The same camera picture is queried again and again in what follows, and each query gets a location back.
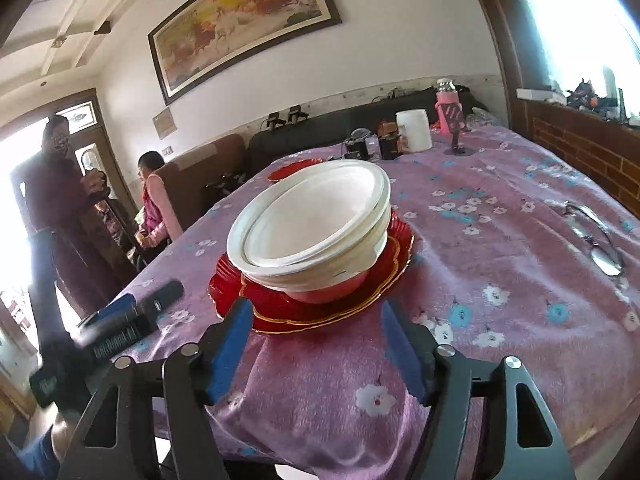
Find white bowl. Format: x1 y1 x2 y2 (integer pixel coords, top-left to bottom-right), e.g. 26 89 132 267
227 159 390 278

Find beige bowl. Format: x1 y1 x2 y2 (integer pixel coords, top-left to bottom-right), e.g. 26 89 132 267
242 205 392 292

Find seated person in pink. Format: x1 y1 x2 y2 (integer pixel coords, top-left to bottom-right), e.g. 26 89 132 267
137 151 183 249

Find large red glass plate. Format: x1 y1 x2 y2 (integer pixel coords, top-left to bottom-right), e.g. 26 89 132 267
207 219 417 336

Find red glass plate gold rim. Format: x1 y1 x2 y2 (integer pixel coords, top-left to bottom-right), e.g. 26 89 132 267
238 212 414 334

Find brown armchair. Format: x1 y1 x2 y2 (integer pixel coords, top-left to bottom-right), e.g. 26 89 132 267
156 133 246 231

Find pink bowl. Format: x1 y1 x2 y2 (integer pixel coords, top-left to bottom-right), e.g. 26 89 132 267
284 271 369 304

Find purple floral tablecloth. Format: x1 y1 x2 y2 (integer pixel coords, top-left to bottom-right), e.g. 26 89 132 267
81 121 640 474

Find standing person dark clothes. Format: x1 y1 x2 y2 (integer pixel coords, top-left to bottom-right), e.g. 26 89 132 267
18 115 136 318

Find small red glass plate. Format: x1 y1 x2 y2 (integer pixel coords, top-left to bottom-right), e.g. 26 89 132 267
267 158 323 182

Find eyeglasses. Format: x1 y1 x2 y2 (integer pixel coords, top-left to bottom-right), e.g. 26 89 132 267
563 202 625 278

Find black sofa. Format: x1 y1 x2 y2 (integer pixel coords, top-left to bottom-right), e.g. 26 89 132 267
246 86 490 176

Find dark jar red label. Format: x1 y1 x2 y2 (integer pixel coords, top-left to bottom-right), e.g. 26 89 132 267
378 133 400 160

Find black phone stand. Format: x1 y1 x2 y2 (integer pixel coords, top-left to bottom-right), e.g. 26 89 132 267
436 102 475 157

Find pink water bottle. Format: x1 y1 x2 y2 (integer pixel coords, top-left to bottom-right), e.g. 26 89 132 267
435 78 463 134

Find framed horse painting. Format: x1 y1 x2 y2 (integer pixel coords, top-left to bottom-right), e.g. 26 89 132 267
148 0 342 105

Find window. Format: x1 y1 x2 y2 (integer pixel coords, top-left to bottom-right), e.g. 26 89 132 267
524 0 639 122

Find wall plaque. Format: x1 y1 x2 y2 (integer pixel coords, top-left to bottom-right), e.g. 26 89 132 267
152 107 177 140

